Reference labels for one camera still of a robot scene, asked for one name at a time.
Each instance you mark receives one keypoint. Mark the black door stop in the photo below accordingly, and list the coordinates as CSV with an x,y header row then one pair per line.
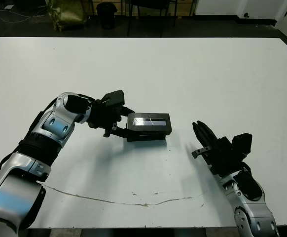
x,y
246,15

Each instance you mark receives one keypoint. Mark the yellow-green plastic bag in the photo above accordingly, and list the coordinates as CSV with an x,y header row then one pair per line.
x,y
68,13

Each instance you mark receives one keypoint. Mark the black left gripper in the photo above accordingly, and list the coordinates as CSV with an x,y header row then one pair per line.
x,y
104,116

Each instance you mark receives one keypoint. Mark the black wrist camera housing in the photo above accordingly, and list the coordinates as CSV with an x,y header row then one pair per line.
x,y
243,144
114,97

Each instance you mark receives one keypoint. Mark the black waste bin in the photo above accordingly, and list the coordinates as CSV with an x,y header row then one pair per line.
x,y
106,14

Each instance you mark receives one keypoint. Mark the black office chair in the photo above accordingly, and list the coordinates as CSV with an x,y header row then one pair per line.
x,y
149,2

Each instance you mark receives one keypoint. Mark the black printed box lid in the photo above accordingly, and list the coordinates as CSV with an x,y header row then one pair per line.
x,y
158,123

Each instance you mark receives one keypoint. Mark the black right wrist camera housing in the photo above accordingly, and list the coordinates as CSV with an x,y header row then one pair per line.
x,y
243,144

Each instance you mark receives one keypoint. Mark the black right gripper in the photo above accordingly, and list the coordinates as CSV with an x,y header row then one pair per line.
x,y
223,158

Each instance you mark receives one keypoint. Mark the black box base white insert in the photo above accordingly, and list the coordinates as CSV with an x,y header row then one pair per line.
x,y
146,138

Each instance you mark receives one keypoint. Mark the black left wrist camera housing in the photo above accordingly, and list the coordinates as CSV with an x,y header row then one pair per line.
x,y
114,97

